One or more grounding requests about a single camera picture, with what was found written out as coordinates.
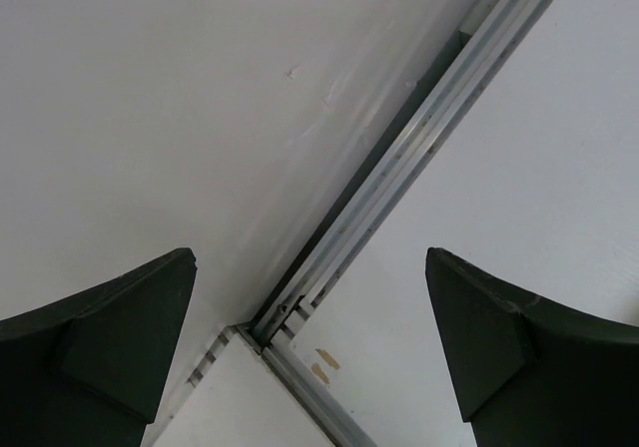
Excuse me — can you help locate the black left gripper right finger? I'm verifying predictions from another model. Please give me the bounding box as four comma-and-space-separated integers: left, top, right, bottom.
425, 247, 638, 446

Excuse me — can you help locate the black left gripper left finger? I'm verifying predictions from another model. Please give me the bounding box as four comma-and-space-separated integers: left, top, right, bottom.
1, 247, 196, 446

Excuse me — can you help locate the aluminium front rail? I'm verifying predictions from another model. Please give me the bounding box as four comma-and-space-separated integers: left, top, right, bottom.
236, 324, 375, 446

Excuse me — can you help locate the aluminium rail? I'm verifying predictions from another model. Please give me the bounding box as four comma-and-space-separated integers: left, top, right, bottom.
250, 0, 552, 347
236, 324, 375, 446

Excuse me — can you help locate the aluminium left rail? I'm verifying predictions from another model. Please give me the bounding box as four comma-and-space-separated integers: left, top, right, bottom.
250, 0, 552, 347

